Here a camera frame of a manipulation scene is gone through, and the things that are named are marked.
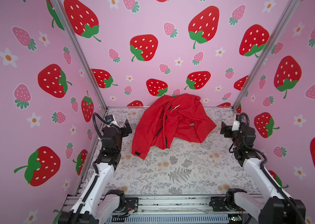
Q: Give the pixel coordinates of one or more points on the floral grey table cloth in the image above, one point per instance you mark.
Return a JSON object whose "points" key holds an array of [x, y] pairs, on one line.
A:
{"points": [[186, 168]]}

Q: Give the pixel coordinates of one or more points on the red zip-up jacket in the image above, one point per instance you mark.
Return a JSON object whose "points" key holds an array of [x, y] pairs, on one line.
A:
{"points": [[182, 117]]}

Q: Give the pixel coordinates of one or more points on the aluminium front rail frame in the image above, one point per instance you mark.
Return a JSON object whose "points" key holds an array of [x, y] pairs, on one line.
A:
{"points": [[172, 203]]}

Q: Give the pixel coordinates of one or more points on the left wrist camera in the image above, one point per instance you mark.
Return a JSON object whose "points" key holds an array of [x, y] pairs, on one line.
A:
{"points": [[111, 119]]}

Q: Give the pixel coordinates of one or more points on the aluminium corner post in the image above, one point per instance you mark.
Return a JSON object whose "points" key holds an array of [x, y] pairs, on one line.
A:
{"points": [[58, 5], [285, 17]]}

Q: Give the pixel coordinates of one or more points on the right aluminium corner post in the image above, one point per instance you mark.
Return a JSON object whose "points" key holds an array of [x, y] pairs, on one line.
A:
{"points": [[285, 17]]}

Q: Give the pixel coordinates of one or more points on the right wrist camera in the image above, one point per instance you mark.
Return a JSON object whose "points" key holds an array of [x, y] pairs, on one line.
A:
{"points": [[238, 123]]}

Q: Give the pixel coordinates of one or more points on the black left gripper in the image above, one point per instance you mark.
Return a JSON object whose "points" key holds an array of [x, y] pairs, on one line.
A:
{"points": [[121, 131]]}

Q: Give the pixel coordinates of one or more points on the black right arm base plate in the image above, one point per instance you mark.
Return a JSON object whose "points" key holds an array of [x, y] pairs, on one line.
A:
{"points": [[219, 204]]}

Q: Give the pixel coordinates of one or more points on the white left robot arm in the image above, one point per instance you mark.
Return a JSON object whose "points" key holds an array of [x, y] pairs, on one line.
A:
{"points": [[91, 208]]}

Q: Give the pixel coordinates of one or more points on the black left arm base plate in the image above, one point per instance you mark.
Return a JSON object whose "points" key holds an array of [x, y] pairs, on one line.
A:
{"points": [[130, 204]]}

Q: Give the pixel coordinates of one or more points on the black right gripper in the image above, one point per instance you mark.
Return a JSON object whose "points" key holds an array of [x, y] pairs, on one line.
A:
{"points": [[227, 131]]}

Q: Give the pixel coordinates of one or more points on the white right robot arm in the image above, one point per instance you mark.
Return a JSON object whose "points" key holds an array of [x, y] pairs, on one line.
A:
{"points": [[276, 206]]}

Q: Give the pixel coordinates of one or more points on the left aluminium corner post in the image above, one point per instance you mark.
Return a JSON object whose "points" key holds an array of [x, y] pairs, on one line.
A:
{"points": [[58, 5]]}

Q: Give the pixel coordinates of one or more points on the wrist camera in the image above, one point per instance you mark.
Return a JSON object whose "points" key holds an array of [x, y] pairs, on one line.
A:
{"points": [[238, 123], [111, 119]]}

